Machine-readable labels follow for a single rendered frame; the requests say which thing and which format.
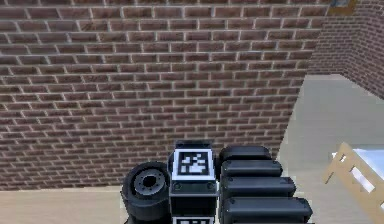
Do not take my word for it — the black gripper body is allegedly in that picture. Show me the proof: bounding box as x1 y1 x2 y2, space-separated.
120 161 173 224

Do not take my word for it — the wooden framed wall picture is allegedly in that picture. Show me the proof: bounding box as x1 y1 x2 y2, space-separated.
326 0 358 17

